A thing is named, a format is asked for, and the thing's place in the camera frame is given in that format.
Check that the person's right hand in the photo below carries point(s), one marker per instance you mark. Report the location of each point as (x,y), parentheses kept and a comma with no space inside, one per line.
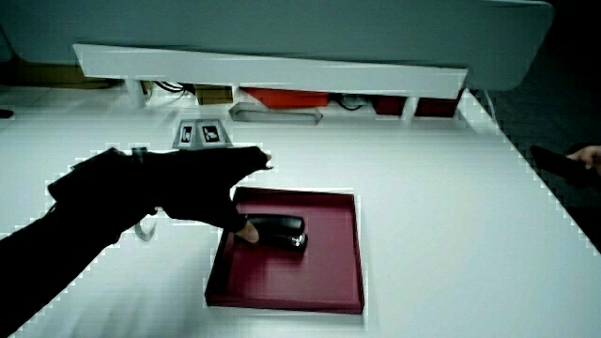
(197,188)

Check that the black stapler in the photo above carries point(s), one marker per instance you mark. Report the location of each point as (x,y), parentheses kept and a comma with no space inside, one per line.
(282,225)

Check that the dark red square plate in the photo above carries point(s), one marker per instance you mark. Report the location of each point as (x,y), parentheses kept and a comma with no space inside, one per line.
(291,281)

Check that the person's right forearm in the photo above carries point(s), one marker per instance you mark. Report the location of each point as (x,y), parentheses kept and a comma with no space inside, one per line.
(70,225)

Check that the small brown box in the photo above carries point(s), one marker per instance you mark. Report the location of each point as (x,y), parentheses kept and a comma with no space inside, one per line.
(213,95)

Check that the grey oblong tray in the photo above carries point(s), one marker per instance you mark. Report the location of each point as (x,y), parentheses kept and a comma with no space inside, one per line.
(277,120)

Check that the orange red box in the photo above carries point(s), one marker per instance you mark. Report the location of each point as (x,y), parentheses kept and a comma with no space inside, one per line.
(291,97)

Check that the white desk shelf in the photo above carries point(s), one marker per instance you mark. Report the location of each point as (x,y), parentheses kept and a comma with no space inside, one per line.
(263,70)

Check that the brown cardboard box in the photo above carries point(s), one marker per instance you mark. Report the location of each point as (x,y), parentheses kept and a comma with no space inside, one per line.
(51,75)

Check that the pale grey board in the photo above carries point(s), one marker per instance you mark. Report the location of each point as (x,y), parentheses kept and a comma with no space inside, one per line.
(282,23)

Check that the small black object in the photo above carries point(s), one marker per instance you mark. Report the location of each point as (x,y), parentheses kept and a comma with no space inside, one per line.
(5,113)

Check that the dark red box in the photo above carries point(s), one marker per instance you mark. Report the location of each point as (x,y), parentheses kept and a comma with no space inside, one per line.
(439,107)
(389,105)

